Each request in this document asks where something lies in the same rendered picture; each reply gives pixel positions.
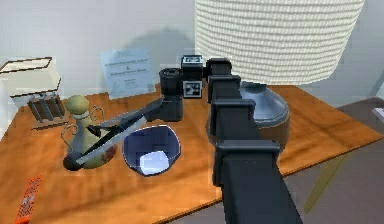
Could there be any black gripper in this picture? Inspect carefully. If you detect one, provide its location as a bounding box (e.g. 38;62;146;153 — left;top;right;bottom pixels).
62;67;184;172

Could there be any blue bowl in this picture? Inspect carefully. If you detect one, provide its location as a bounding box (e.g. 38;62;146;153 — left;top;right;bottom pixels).
121;124;183;177

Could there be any beige green stoppered vase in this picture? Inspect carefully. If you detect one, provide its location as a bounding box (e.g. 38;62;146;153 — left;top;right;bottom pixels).
61;94;118;170

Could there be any pale blue framed certificate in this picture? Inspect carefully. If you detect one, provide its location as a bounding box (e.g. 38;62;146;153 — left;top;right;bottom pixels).
99;47;156;100

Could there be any white box on slatted stand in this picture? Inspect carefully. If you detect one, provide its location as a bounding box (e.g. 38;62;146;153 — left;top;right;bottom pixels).
0;56;67;130

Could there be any orange remote control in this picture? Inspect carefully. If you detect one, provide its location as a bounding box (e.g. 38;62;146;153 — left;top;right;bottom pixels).
13;175;44;224

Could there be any white shade grey base lamp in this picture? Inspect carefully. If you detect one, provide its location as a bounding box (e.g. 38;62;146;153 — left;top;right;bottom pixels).
194;0;366;153

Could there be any brown wooden table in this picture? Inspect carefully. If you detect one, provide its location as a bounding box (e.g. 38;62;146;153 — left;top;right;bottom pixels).
0;83;384;224

